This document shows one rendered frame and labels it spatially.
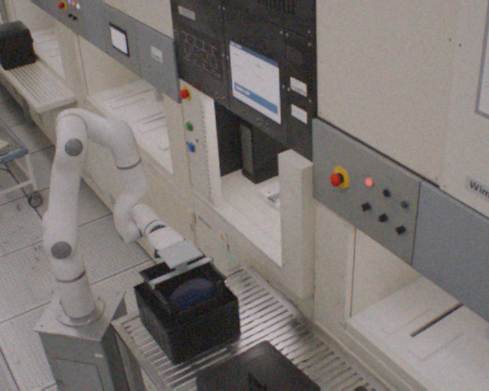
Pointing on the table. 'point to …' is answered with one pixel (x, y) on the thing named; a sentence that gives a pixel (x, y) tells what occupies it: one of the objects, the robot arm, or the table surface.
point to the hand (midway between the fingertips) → (179, 257)
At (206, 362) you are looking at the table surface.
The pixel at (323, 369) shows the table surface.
